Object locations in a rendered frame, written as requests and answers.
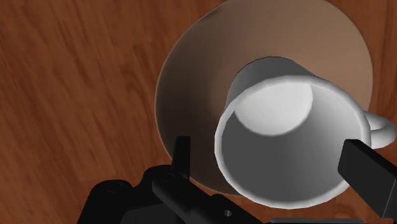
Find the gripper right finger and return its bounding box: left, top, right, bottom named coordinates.
left=337, top=139, right=397, bottom=221

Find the white mug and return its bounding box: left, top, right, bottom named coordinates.
left=214, top=56, right=396, bottom=210

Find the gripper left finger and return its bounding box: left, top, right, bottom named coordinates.
left=76, top=135, right=265, bottom=224

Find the beige round plate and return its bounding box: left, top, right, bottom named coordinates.
left=155, top=0, right=374, bottom=197

